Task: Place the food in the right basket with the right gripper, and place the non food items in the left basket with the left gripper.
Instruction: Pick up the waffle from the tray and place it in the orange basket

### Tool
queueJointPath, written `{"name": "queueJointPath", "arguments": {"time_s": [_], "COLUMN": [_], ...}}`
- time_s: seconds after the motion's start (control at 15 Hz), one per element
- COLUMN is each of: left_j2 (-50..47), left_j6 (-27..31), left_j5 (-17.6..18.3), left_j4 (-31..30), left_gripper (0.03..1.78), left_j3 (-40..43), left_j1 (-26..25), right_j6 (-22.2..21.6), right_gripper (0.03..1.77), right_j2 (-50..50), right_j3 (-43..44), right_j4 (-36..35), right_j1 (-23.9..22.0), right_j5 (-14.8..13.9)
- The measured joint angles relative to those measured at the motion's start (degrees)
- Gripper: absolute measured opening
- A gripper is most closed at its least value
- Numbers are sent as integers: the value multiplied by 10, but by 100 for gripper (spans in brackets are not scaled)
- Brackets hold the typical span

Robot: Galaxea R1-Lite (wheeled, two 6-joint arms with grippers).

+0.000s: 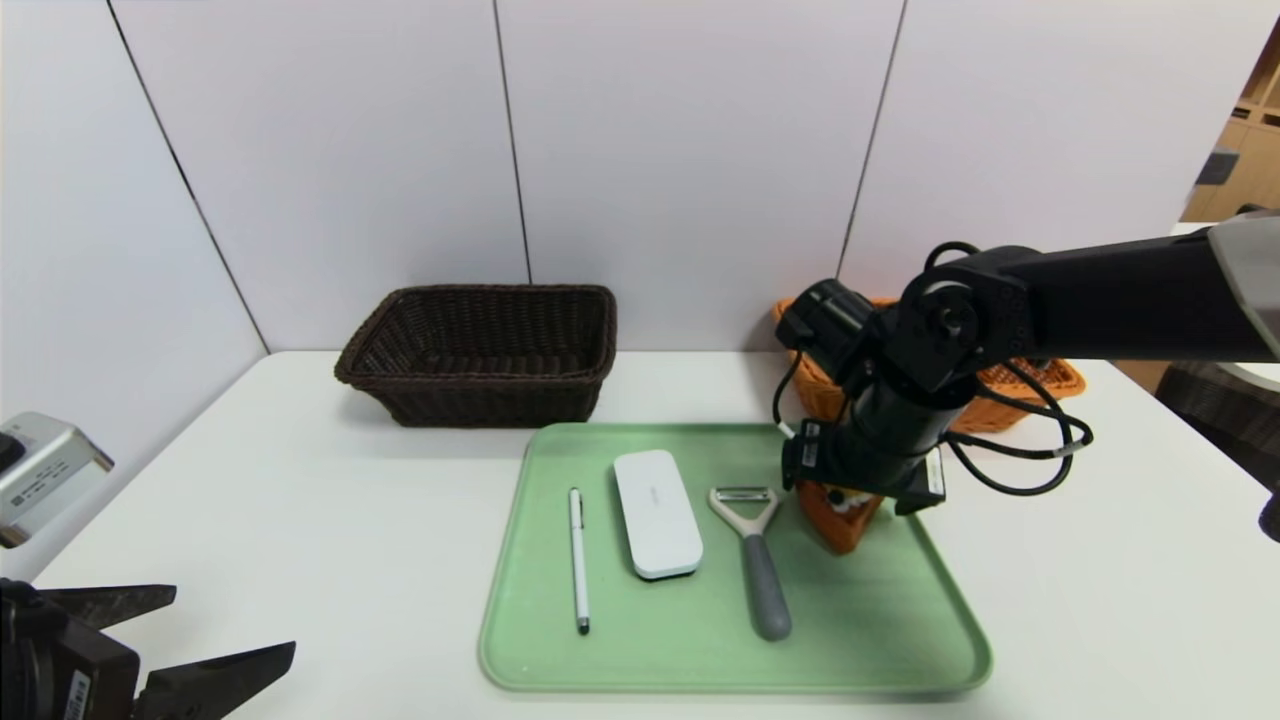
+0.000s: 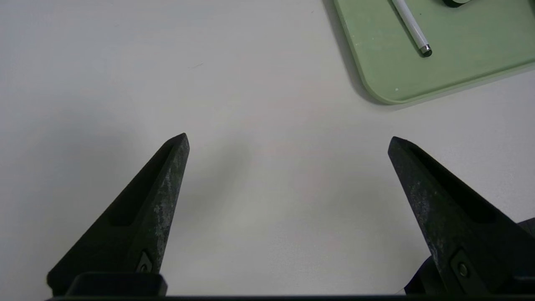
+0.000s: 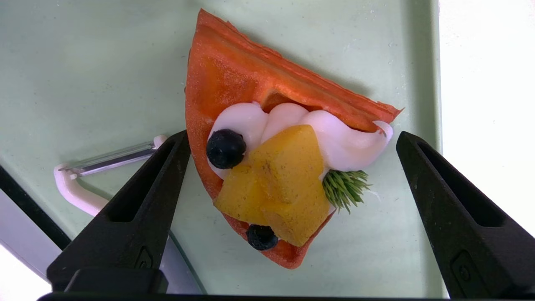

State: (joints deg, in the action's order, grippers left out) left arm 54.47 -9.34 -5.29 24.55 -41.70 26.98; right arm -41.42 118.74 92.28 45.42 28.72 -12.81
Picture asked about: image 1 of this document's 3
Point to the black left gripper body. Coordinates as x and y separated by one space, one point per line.
82 688

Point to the white stylus pen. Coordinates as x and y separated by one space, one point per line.
579 560

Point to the orange wicker basket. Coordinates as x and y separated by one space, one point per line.
1010 410

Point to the light green plastic tray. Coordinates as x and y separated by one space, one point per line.
870 620

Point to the dark grey small box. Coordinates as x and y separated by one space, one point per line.
1217 167

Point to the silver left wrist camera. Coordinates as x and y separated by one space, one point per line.
50 470

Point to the white side table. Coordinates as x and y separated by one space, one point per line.
1262 375

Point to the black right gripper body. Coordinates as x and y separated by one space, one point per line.
822 462

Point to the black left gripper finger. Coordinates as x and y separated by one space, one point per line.
210 680
120 603

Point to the white rectangular case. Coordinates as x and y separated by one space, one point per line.
657 515

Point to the wooden shelf unit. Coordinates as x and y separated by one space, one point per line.
1255 130

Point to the dark brown wicker basket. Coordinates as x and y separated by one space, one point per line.
480 390

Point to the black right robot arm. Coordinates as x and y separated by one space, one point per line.
1120 300

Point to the orange toy waffle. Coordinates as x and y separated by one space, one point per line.
840 530

